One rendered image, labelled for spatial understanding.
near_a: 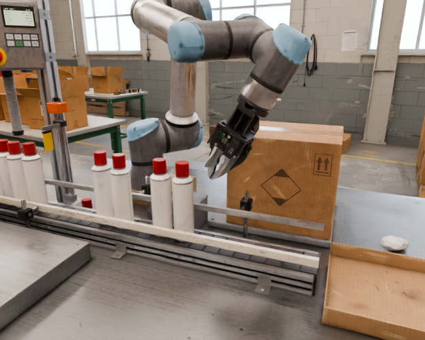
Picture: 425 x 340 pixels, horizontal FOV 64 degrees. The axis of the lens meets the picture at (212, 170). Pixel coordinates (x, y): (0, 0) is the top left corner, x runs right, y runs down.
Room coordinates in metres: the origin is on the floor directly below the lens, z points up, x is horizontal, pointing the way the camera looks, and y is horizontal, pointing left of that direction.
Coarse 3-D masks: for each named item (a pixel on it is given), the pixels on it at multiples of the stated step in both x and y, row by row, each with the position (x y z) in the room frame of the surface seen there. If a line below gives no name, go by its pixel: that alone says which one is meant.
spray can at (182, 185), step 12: (180, 168) 0.77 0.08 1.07; (180, 180) 0.77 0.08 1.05; (192, 180) 0.78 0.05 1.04; (180, 192) 0.76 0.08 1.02; (192, 192) 0.78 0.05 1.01; (180, 204) 0.76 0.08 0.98; (192, 204) 0.78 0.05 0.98; (180, 216) 0.76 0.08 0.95; (192, 216) 0.78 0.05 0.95; (180, 228) 0.76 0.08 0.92; (192, 228) 0.77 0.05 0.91; (180, 240) 0.76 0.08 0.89
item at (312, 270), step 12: (0, 204) 0.99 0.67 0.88; (60, 204) 0.99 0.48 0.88; (48, 216) 0.91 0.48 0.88; (60, 216) 0.91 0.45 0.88; (96, 228) 0.84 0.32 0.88; (108, 228) 0.84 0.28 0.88; (156, 240) 0.77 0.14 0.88; (168, 240) 0.77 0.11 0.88; (240, 240) 0.77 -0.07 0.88; (216, 252) 0.72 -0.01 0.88; (228, 252) 0.72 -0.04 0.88; (240, 252) 0.72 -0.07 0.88; (300, 252) 0.72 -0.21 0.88; (276, 264) 0.67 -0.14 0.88; (288, 264) 0.67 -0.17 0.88
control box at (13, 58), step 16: (0, 0) 1.04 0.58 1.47; (16, 0) 1.07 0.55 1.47; (0, 16) 1.03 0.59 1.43; (0, 32) 1.03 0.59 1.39; (16, 32) 1.05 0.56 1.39; (32, 32) 1.08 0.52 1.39; (0, 48) 1.03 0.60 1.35; (16, 48) 1.05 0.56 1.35; (32, 48) 1.07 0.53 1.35; (0, 64) 1.02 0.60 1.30; (16, 64) 1.04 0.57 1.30; (32, 64) 1.07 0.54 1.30
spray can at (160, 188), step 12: (156, 168) 0.79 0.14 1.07; (156, 180) 0.78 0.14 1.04; (168, 180) 0.80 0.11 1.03; (156, 192) 0.78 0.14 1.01; (168, 192) 0.79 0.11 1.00; (156, 204) 0.79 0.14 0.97; (168, 204) 0.79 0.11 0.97; (156, 216) 0.79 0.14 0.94; (168, 216) 0.79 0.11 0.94; (168, 228) 0.79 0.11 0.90
